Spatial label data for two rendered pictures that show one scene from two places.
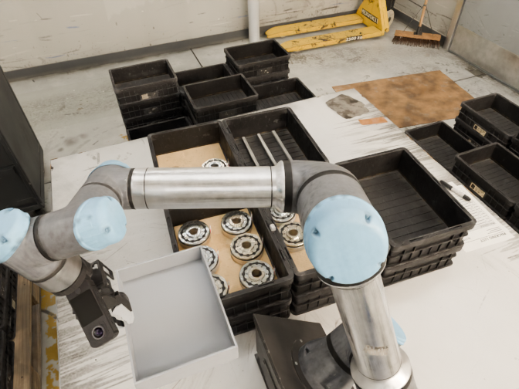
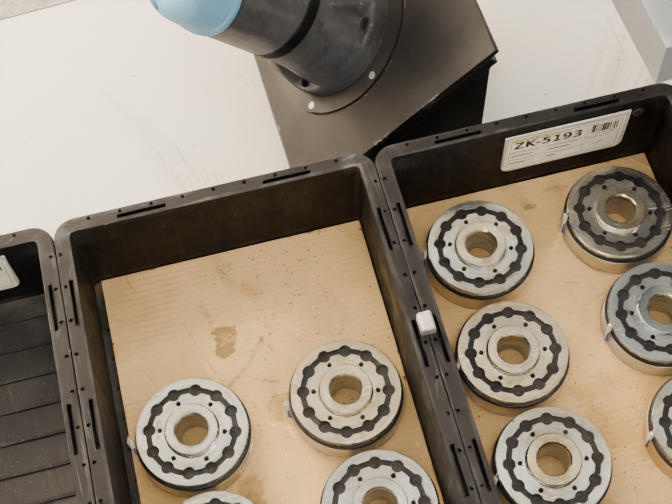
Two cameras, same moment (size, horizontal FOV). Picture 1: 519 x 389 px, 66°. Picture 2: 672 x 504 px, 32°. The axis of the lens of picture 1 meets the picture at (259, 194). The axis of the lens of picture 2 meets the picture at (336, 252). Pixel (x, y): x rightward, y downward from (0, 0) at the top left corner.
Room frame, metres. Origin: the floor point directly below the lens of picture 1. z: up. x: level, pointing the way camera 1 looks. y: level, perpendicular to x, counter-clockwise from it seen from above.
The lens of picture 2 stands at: (1.19, -0.06, 1.87)
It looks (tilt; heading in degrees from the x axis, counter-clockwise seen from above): 63 degrees down; 187
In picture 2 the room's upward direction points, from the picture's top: 4 degrees counter-clockwise
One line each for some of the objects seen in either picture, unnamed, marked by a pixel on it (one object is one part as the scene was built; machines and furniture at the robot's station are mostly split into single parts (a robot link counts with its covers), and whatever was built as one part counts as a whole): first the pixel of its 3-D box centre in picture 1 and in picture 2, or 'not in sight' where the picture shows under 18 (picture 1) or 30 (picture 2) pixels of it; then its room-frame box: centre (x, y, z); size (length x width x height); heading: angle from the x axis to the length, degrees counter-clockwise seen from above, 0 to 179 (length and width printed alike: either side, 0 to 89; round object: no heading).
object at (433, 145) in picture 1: (439, 157); not in sight; (1.89, -1.12, 0.26); 0.40 x 0.30 x 0.23; 21
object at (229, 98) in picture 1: (222, 120); not in sight; (2.18, 0.23, 0.37); 0.40 x 0.30 x 0.45; 111
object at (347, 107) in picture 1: (346, 105); not in sight; (1.81, -0.47, 0.71); 0.22 x 0.19 x 0.01; 21
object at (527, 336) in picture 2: (246, 245); (513, 350); (0.77, 0.04, 0.86); 0.05 x 0.05 x 0.01
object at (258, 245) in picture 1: (246, 245); (512, 352); (0.77, 0.04, 0.86); 0.10 x 0.10 x 0.01
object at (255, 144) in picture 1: (272, 153); not in sight; (1.22, -0.05, 0.87); 0.40 x 0.30 x 0.11; 18
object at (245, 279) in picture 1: (256, 274); (480, 247); (0.66, 0.01, 0.86); 0.10 x 0.10 x 0.01
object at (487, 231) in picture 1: (462, 214); not in sight; (1.03, -0.78, 0.70); 0.33 x 0.23 x 0.01; 21
